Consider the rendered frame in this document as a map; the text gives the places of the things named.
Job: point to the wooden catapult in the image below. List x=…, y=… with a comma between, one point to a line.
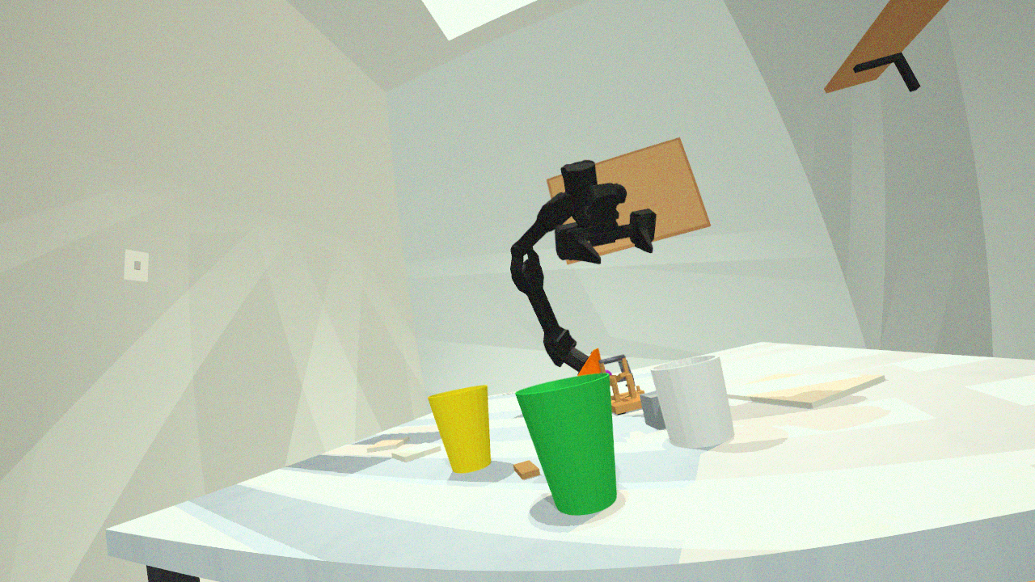
x=626, y=401

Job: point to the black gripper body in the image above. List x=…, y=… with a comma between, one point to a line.
x=602, y=230

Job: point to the white mug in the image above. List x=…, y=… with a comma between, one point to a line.
x=694, y=402

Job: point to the green cup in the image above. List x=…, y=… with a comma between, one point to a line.
x=571, y=427

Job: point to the yellow cup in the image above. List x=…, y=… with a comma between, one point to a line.
x=462, y=419

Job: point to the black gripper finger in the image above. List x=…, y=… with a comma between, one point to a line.
x=578, y=248
x=643, y=233

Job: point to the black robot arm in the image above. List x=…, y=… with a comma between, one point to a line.
x=582, y=191

